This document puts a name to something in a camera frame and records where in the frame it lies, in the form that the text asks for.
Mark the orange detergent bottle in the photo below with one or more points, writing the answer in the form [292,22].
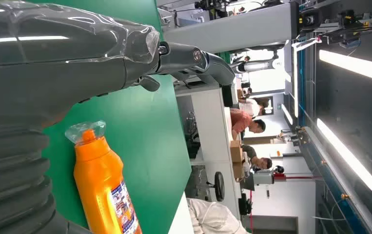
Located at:
[98,184]

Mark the white cabinet desk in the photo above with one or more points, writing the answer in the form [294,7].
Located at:
[213,129]

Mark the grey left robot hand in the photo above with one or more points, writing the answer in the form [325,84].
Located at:
[53,64]

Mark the black wheel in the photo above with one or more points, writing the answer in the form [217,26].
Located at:
[219,186]

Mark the grey overhead beam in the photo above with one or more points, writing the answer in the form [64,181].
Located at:
[237,29]

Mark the person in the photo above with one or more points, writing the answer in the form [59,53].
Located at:
[211,218]
[253,106]
[242,121]
[256,160]

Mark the brown cardboard box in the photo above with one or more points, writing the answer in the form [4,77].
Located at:
[238,170]
[235,151]

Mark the long ceiling light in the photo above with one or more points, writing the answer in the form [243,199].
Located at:
[345,153]
[353,65]

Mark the black mounted camera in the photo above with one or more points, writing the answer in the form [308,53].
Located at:
[310,20]

